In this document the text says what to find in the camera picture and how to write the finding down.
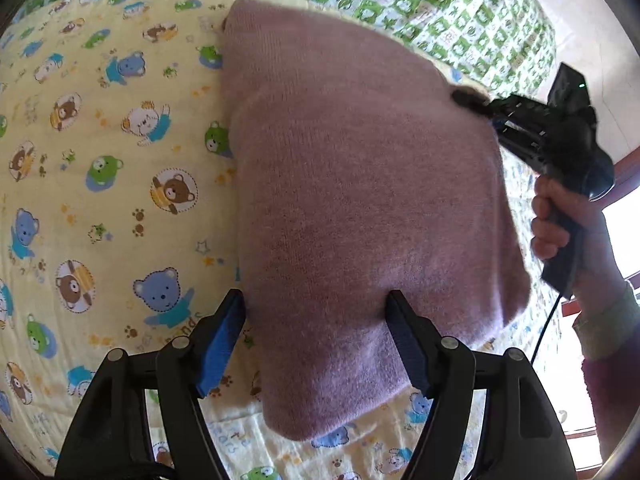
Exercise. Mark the person's right forearm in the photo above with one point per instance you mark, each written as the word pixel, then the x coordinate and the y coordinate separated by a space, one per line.
pixel 610 385

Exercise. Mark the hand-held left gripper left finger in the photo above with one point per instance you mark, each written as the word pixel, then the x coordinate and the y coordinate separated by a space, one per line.
pixel 220 345

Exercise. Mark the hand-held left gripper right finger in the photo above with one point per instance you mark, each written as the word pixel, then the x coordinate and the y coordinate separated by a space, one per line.
pixel 410 340

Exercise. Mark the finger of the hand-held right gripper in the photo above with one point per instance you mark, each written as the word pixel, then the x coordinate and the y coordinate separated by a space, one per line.
pixel 515 107
pixel 520 145

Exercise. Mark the person's right hand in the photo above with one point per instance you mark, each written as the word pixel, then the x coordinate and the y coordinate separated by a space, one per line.
pixel 592 225

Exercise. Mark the purple knit sweater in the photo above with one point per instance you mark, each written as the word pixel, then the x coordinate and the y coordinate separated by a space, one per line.
pixel 360 210

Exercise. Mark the yellow bear-print bed sheet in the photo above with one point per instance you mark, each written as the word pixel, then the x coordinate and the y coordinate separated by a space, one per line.
pixel 100 135

